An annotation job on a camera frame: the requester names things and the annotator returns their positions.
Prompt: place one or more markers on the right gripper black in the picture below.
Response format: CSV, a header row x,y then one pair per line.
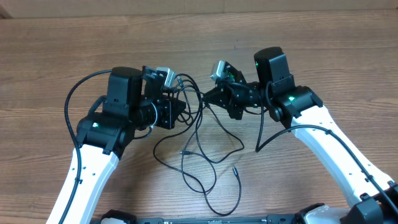
x,y
227,101

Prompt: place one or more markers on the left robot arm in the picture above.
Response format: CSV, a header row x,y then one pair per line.
x,y
136,99

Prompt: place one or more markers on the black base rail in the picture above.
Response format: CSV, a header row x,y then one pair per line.
x,y
214,220

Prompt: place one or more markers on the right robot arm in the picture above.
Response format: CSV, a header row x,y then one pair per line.
x,y
371,194

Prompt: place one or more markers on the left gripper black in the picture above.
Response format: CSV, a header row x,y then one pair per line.
x,y
169,111

